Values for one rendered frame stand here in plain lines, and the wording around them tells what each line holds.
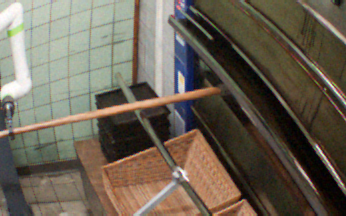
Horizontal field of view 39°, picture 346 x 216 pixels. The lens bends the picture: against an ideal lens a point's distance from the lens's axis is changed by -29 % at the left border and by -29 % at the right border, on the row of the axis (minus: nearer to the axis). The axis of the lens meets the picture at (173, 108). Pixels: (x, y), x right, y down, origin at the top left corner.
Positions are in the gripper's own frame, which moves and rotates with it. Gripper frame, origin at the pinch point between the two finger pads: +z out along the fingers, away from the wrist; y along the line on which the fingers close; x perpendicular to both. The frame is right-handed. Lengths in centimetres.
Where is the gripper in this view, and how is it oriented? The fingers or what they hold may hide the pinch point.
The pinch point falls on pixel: (11, 131)
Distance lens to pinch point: 244.1
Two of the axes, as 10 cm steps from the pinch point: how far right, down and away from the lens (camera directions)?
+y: 0.0, 8.4, 5.4
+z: 3.4, 5.1, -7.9
